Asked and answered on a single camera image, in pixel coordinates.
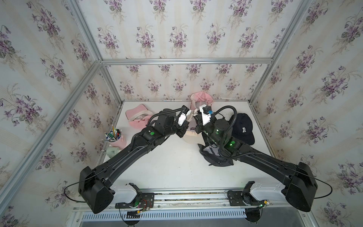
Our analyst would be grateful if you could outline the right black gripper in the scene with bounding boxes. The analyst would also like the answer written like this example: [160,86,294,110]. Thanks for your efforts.
[194,111,224,148]

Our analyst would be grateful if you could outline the beige baseball cap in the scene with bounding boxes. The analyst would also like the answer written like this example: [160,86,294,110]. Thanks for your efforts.
[182,117,205,145]

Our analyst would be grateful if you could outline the black cap white letter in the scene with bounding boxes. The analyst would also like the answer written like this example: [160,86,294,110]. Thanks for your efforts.
[232,113,255,145]

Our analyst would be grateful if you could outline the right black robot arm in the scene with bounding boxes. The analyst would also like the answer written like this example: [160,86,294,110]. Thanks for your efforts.
[194,105,319,212]

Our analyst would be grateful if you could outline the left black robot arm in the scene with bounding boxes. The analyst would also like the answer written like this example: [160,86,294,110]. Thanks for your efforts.
[76,106,190,214]

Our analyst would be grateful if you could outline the dark grey baseball cap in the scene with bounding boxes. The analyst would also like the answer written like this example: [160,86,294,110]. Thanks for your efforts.
[198,144,233,167]

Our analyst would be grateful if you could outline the pink cap left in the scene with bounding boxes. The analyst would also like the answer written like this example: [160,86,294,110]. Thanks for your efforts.
[125,104,153,130]

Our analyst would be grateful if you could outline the pink pen holder cup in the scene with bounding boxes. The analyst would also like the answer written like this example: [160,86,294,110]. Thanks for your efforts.
[105,126,127,150]

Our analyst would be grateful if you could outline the small green white bottle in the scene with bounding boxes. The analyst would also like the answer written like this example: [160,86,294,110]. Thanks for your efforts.
[106,147,120,159]

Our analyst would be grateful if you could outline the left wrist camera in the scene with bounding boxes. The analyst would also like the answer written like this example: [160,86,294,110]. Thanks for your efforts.
[177,106,192,126]

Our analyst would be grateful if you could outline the pink cap back wall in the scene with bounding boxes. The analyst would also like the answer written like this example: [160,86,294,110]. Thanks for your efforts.
[190,91,214,110]

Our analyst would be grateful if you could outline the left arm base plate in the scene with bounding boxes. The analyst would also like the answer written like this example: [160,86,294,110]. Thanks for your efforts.
[115,193,155,211]

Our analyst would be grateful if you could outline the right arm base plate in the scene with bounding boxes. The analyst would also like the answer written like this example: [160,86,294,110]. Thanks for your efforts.
[227,190,268,207]

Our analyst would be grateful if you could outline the aluminium mounting rail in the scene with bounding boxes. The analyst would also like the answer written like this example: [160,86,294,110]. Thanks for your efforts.
[104,183,310,212]

